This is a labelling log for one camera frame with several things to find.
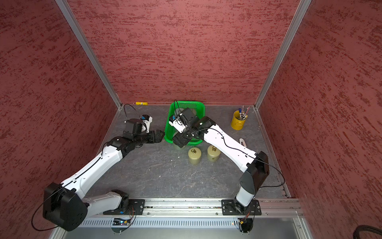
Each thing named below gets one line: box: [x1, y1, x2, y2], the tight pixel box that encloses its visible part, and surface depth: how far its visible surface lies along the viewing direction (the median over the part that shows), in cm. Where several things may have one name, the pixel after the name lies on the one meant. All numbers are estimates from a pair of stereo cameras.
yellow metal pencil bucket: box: [230, 110, 248, 131], surface depth 102 cm
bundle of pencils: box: [238, 105, 251, 120], surface depth 103 cm
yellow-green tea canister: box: [206, 144, 222, 163], surface depth 88 cm
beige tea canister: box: [188, 146, 202, 165], surface depth 87 cm
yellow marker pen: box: [135, 101, 149, 106], surface depth 124 cm
